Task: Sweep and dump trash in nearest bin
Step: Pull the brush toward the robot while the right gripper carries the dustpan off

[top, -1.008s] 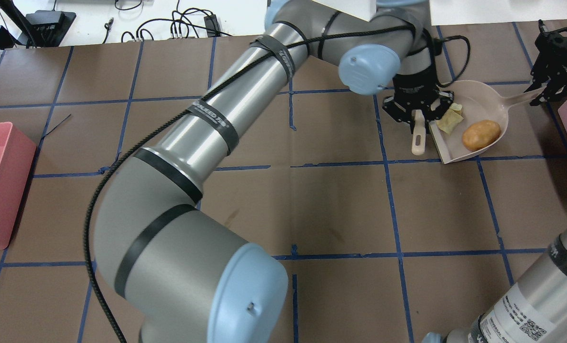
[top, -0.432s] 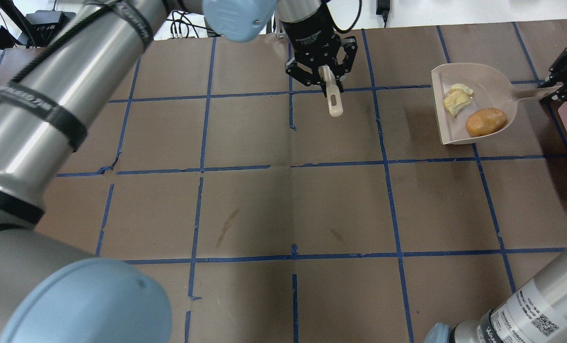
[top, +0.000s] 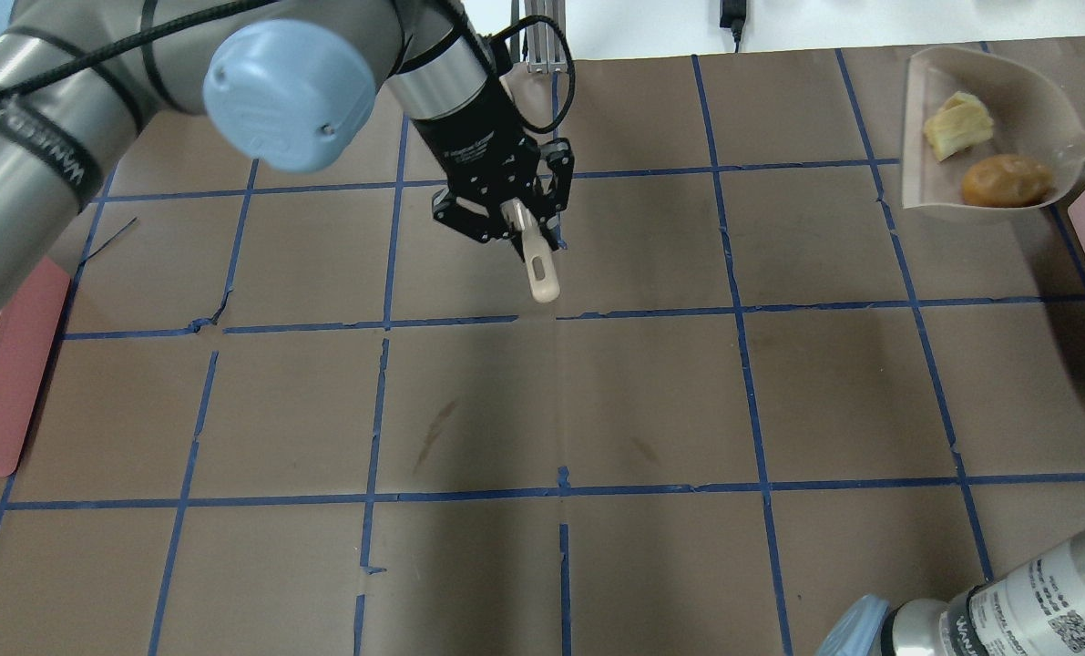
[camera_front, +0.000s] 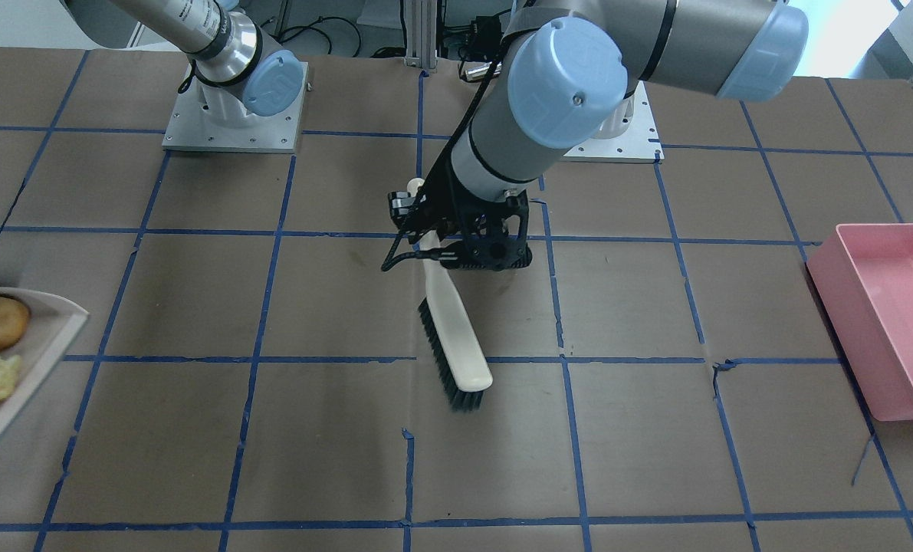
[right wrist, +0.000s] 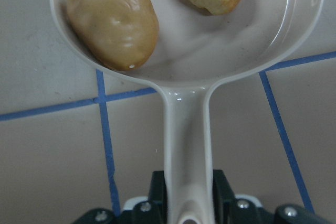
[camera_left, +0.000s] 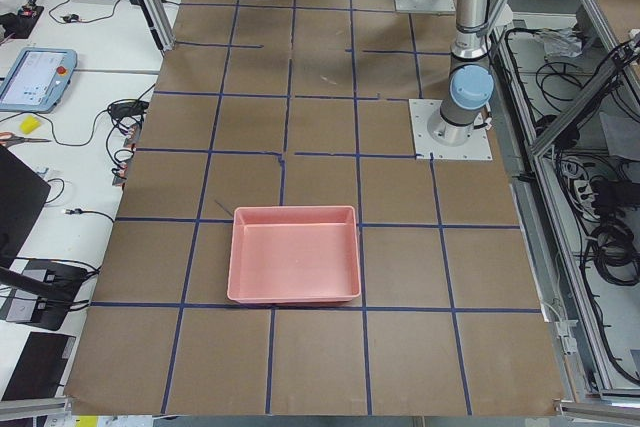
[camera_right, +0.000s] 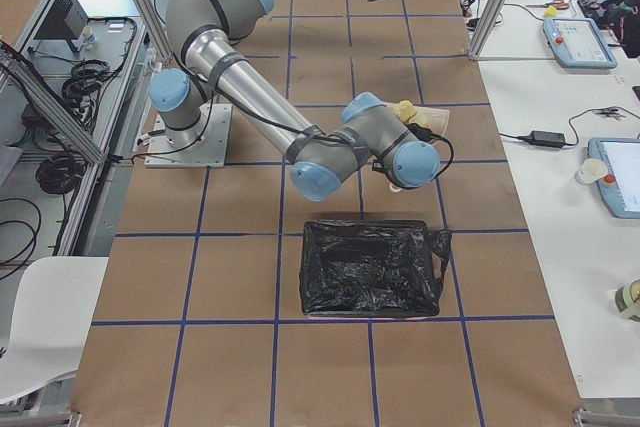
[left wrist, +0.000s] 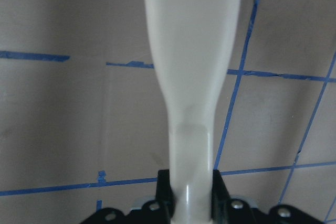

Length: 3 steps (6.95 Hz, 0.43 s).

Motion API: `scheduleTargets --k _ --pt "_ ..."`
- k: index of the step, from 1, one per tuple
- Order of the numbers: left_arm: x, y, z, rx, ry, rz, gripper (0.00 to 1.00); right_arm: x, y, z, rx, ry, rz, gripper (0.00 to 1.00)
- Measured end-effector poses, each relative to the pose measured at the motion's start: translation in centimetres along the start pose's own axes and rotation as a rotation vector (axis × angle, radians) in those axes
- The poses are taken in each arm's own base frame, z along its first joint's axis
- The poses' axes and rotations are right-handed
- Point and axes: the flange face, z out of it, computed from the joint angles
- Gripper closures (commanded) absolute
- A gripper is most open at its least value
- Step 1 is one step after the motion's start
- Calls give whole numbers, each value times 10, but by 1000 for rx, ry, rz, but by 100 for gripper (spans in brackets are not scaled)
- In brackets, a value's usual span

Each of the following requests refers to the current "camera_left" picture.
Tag blue teach pendant near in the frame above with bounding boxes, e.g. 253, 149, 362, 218
1, 47, 78, 113

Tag yellow sponge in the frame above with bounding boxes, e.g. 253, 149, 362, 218
19, 115, 42, 135

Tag black monitor stand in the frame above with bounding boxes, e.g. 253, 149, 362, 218
1, 147, 88, 331

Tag pink plastic bin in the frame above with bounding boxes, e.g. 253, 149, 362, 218
227, 206, 361, 304

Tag orange handled scissors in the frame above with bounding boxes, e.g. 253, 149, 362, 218
0, 131, 50, 148

